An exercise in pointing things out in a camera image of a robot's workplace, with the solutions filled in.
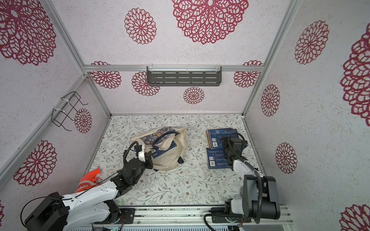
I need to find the cream canvas tote bag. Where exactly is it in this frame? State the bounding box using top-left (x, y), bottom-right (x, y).
top-left (130, 127), bottom-right (187, 171)

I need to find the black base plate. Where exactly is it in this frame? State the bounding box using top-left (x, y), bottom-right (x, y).
top-left (94, 208), bottom-right (136, 225)
top-left (209, 207), bottom-right (251, 224)

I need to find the grey slotted wall shelf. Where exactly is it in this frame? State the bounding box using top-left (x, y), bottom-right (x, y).
top-left (146, 66), bottom-right (222, 87)

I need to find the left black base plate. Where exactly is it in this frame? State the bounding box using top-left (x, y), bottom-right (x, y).
top-left (94, 208), bottom-right (136, 225)

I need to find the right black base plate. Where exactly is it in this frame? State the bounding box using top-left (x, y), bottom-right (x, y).
top-left (209, 207), bottom-right (251, 224)

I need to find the blue book lifted from bag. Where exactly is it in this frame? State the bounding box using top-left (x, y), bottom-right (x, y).
top-left (206, 148), bottom-right (230, 169)

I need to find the red plastic object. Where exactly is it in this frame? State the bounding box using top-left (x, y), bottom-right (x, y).
top-left (76, 168), bottom-right (101, 193)

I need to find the aluminium front rail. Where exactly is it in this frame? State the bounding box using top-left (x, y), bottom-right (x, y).
top-left (66, 204), bottom-right (294, 229)

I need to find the black wire wall rack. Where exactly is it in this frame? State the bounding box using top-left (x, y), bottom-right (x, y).
top-left (51, 91), bottom-right (88, 132)

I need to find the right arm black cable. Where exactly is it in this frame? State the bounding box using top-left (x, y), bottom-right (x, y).
top-left (203, 132), bottom-right (264, 231)

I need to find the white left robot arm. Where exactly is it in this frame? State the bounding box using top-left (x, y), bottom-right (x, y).
top-left (21, 157), bottom-right (153, 231)

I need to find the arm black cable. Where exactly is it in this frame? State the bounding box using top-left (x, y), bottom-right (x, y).
top-left (122, 141), bottom-right (144, 167)
top-left (203, 132), bottom-right (264, 231)

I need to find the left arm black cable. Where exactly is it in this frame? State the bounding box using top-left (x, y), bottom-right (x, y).
top-left (122, 141), bottom-right (144, 167)

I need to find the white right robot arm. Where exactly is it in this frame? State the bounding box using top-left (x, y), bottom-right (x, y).
top-left (221, 133), bottom-right (280, 224)

